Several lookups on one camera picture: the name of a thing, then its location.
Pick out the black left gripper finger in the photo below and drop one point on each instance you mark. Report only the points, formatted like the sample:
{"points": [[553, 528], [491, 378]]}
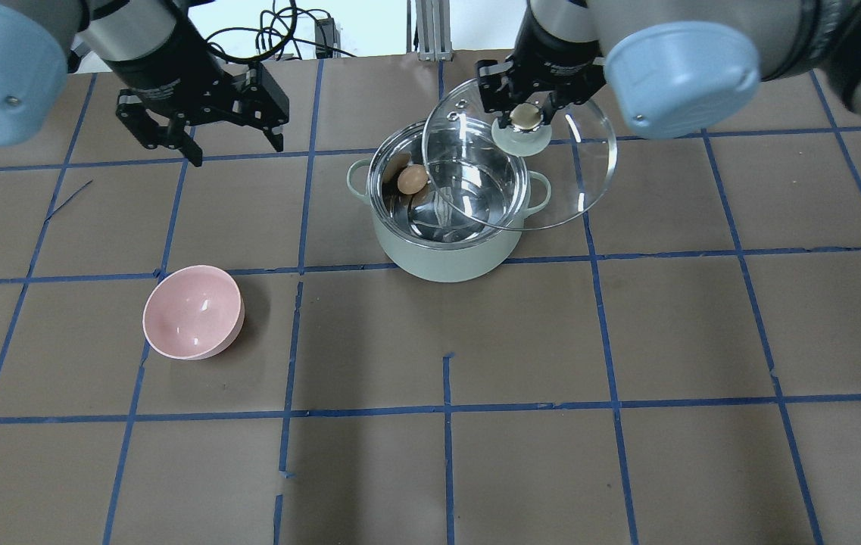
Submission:
{"points": [[275, 136], [182, 141]]}

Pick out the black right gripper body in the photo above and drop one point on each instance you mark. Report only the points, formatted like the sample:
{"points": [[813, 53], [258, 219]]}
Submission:
{"points": [[557, 47]]}

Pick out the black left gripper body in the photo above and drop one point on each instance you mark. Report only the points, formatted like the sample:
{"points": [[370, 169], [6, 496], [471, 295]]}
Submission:
{"points": [[160, 70]]}

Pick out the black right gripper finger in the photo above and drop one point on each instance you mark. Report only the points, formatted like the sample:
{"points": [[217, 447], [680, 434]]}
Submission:
{"points": [[552, 105], [503, 109]]}

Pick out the glass pot lid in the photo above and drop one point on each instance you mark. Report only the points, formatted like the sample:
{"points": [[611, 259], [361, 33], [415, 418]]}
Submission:
{"points": [[577, 153]]}

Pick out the brown egg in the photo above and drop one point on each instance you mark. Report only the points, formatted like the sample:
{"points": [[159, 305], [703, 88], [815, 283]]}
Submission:
{"points": [[412, 179]]}

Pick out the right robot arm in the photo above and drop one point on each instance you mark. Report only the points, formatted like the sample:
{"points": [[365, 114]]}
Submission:
{"points": [[674, 66]]}

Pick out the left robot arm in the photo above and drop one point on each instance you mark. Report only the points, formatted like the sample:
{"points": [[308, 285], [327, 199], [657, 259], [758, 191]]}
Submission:
{"points": [[36, 50]]}

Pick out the light green cooking pot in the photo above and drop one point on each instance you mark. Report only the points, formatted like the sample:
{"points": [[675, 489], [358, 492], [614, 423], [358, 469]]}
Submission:
{"points": [[469, 217]]}

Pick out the pink bowl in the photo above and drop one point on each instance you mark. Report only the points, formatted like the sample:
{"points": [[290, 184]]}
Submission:
{"points": [[194, 313]]}

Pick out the aluminium frame post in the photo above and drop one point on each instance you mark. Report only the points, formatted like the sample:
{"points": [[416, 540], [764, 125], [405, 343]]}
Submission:
{"points": [[430, 29]]}

